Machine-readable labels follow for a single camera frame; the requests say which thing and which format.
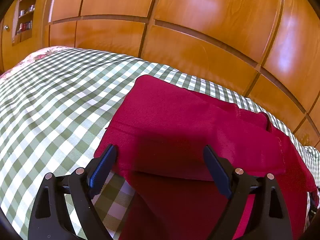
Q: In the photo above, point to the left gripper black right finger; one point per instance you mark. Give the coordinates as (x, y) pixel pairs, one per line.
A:
(255, 209)

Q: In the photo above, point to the green white checkered bedsheet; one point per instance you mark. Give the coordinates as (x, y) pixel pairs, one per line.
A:
(54, 111)

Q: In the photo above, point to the red knit garment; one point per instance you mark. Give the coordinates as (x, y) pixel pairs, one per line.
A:
(160, 131)

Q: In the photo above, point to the orange wooden wardrobe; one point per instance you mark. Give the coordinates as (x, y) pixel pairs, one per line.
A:
(266, 50)

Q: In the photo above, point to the wooden shelf cabinet with items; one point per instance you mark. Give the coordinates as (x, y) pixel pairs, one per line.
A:
(23, 20)

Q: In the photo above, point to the floral pink bed cover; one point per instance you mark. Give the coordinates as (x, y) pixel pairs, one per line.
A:
(31, 58)

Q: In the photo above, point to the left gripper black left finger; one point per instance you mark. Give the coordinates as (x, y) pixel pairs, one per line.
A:
(50, 218)

